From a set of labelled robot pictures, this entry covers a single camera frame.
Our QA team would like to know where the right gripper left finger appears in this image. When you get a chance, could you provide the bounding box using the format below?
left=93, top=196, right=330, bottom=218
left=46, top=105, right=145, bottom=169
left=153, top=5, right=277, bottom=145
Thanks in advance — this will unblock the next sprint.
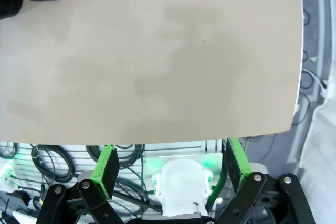
left=35, top=144, right=124, bottom=224

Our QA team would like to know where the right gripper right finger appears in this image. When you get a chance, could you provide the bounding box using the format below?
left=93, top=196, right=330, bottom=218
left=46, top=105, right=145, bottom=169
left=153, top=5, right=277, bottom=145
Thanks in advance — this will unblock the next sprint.
left=216, top=137, right=317, bottom=224

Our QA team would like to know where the small black box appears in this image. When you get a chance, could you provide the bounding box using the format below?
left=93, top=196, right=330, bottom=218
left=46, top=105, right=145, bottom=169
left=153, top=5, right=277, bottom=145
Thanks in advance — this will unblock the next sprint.
left=5, top=191, right=31, bottom=207

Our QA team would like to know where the black coiled cable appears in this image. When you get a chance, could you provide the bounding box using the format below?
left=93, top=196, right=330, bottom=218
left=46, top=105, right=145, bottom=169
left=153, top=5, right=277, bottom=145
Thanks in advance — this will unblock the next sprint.
left=30, top=144, right=77, bottom=183
left=86, top=144, right=145, bottom=169
left=112, top=176, right=159, bottom=209

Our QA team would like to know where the thin black floor cable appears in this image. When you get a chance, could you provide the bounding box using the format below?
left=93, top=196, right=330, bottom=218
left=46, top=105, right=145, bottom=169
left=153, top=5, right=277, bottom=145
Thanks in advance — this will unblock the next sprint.
left=288, top=8, right=316, bottom=131

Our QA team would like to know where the thin white cable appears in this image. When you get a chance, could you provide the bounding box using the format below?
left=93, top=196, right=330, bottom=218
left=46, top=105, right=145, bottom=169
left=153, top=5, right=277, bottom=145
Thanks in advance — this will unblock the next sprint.
left=301, top=68, right=328, bottom=97

